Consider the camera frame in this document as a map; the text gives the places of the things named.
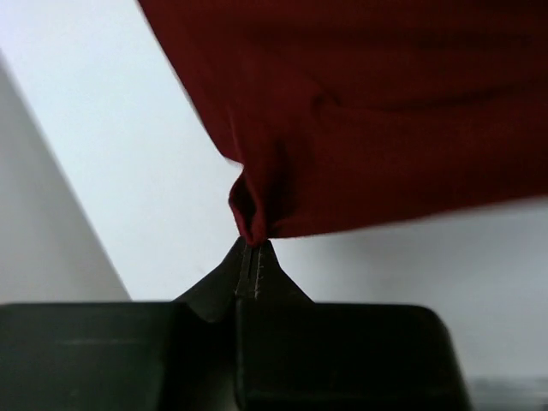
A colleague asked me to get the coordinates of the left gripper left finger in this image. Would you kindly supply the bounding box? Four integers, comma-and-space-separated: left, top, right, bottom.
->
174, 237, 247, 323

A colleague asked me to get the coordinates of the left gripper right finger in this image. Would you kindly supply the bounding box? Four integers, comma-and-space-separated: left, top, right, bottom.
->
250, 241, 313, 303

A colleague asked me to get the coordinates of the dark red t shirt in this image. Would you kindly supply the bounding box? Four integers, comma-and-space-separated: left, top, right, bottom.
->
140, 1, 547, 245

